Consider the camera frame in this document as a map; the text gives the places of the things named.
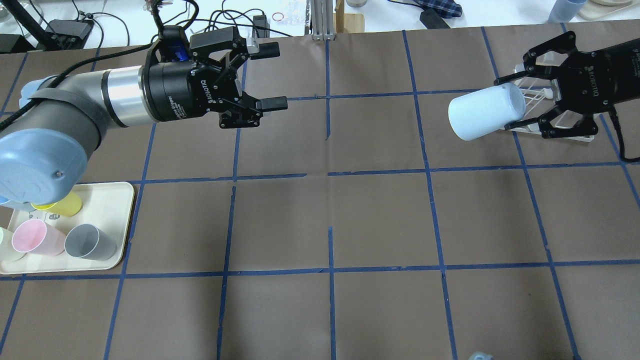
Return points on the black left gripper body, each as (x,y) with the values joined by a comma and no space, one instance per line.
(172,92)

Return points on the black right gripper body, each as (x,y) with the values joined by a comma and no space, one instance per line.
(597,75)

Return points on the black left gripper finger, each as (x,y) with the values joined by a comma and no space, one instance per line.
(246,111)
(219,54)

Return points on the light blue plastic cup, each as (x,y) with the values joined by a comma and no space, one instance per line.
(485,111)

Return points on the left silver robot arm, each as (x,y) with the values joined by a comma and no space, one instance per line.
(45,147)

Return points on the blue cup on side table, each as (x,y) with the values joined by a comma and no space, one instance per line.
(564,10)

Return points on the yellow plastic cup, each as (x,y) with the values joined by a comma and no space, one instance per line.
(68,206)

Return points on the grey plastic cup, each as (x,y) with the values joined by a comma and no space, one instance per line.
(88,242)

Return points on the blue plastic cup on tray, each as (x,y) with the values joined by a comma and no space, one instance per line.
(19,206)

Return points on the pink plastic cup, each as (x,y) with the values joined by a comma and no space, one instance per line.
(36,237)

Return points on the cream white plastic cup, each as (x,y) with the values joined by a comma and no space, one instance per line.
(7,251)

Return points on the wooden mug tree stand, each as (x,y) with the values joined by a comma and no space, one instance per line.
(347,23)

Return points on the blue checkered folded umbrella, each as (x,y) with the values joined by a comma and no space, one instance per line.
(447,9)

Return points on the beige plastic tray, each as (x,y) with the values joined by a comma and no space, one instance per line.
(108,206)

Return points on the black power adapter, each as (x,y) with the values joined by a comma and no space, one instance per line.
(431,19)

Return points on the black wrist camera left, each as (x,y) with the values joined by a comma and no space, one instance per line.
(172,46)

